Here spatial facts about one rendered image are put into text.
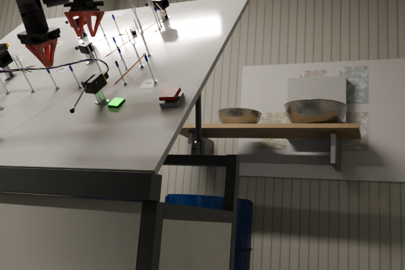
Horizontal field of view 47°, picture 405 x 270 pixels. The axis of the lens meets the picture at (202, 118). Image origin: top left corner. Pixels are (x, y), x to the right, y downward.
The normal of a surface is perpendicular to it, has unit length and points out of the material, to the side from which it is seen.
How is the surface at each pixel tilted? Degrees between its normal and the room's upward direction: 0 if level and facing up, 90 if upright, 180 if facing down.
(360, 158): 90
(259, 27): 90
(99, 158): 50
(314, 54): 90
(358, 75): 90
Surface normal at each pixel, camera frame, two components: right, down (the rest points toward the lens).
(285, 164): -0.35, -0.22
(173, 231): 0.92, -0.02
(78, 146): -0.25, -0.80
